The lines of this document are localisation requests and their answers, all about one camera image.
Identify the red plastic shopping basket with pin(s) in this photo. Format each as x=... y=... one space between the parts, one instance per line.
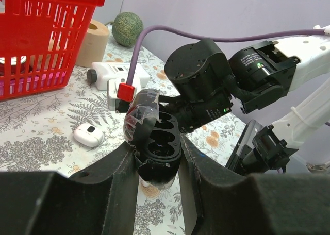
x=40 y=41

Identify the white rectangular bottle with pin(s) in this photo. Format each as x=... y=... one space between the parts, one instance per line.
x=101 y=72

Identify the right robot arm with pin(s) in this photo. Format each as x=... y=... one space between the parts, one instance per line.
x=258 y=76

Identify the green melon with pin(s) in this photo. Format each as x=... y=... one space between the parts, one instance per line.
x=126 y=28

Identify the white earbud charging case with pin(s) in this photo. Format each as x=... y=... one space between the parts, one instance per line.
x=88 y=135

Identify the white earbud left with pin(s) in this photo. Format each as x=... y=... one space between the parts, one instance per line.
x=145 y=184

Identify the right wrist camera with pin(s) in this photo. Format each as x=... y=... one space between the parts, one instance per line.
x=120 y=94

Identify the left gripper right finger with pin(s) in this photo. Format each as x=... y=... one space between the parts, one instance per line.
x=216 y=200

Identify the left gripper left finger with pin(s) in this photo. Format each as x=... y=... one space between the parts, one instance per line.
x=100 y=199

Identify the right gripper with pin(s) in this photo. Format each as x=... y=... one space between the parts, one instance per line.
x=197 y=72

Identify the brown paper roll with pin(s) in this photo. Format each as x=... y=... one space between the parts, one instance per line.
x=93 y=45

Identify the black earbud charging case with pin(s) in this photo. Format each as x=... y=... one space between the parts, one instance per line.
x=155 y=137

